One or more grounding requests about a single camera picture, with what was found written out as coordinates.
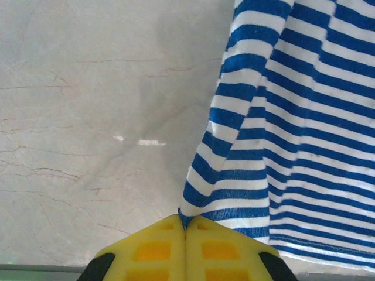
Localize blue white striped tank top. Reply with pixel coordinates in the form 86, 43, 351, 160
177, 0, 375, 273

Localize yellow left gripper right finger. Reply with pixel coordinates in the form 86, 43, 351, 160
186, 215, 298, 281

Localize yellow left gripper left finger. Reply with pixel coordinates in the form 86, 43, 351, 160
77, 214, 188, 281

